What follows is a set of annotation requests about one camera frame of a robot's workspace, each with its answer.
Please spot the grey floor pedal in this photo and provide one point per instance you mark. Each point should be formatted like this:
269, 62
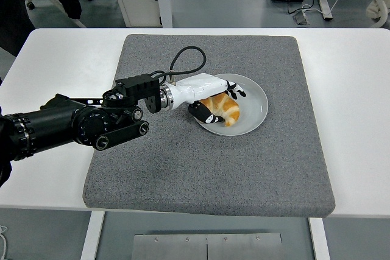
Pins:
301, 18

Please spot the round grey plate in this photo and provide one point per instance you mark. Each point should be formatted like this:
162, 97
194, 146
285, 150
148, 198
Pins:
253, 111

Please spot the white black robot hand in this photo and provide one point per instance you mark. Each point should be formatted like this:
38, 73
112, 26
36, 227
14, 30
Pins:
198, 86

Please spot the white table leg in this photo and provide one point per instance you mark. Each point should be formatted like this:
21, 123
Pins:
320, 238
91, 235

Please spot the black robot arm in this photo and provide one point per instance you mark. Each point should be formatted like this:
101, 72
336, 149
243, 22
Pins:
55, 120

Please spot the grey metal plate with screws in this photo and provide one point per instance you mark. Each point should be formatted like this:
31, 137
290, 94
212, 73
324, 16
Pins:
182, 248

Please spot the grey felt mat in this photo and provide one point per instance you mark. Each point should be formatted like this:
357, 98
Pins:
198, 165

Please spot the golden croissant bread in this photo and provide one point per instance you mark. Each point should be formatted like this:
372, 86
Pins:
230, 111

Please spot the person in dark clothes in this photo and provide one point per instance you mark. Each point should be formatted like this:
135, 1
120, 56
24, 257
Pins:
12, 13

